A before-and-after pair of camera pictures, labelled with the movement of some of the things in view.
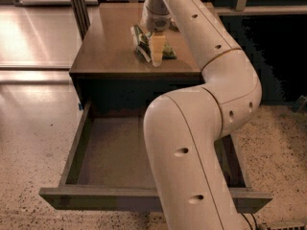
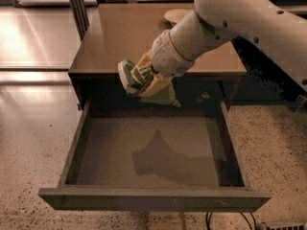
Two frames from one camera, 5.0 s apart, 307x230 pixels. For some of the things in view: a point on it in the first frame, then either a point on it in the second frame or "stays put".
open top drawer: x=109 y=170 stays put
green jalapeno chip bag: x=143 y=44 to x=133 y=85
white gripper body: x=157 y=23 to x=167 y=57
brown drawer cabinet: x=110 y=80 stays put
